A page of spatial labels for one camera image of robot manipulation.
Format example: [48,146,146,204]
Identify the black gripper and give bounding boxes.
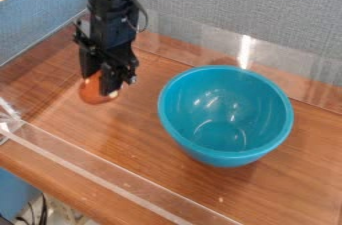
[74,15,139,96]

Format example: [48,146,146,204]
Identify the toy mushroom brown cap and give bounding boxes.
[79,71,119,105]

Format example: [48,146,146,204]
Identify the blue plastic bowl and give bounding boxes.
[158,65,294,167]

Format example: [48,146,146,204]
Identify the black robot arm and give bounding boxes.
[74,0,149,97]

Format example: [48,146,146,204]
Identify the clear acrylic left barrier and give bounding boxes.
[0,10,86,66]

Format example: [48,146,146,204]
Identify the clear acrylic barrier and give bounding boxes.
[0,10,86,66]
[0,98,242,225]
[134,10,342,115]

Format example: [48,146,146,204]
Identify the clear acrylic front barrier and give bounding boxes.
[0,98,242,225]

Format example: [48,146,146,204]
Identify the clear acrylic back barrier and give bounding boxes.
[134,10,342,115]

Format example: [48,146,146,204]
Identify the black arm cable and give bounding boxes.
[125,0,150,34]

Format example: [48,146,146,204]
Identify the black floor cables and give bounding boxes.
[0,192,50,225]

